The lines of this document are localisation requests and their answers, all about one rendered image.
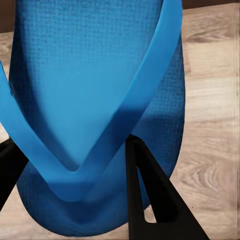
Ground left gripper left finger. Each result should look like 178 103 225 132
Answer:
0 138 29 210

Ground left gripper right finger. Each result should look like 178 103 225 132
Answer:
125 134 210 240

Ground sandal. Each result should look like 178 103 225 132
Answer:
0 0 186 237

